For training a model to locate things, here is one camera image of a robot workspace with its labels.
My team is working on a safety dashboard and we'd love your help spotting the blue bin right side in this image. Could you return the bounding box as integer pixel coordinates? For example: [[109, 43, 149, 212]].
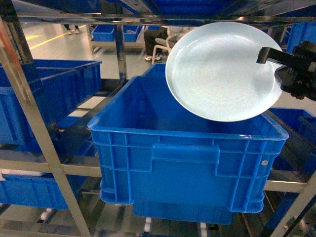
[[269, 108, 316, 175]]

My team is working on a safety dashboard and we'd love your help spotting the light blue oval tray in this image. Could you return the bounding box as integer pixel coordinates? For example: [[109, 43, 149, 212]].
[[165, 22, 282, 122]]

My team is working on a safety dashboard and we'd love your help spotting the blue bin left shelf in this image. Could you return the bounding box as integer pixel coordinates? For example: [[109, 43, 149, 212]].
[[0, 59, 101, 145]]

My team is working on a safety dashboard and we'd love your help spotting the large blue crate on shelf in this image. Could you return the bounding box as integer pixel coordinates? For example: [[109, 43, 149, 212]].
[[88, 64, 289, 213]]

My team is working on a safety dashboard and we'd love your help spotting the stainless steel shelf rack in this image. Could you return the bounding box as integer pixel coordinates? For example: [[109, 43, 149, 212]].
[[0, 0, 316, 237]]

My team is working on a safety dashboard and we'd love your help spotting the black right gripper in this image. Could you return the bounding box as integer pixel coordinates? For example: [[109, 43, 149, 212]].
[[256, 41, 316, 101]]

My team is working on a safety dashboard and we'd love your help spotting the seated person in background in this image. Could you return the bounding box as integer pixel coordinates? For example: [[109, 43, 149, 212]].
[[144, 26, 196, 62]]

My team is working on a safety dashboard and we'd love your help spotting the blue bin lower left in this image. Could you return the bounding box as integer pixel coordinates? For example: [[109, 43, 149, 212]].
[[0, 172, 84, 210]]

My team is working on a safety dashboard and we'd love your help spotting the blue bin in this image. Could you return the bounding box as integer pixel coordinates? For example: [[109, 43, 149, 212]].
[[269, 108, 316, 175], [0, 172, 84, 210]]

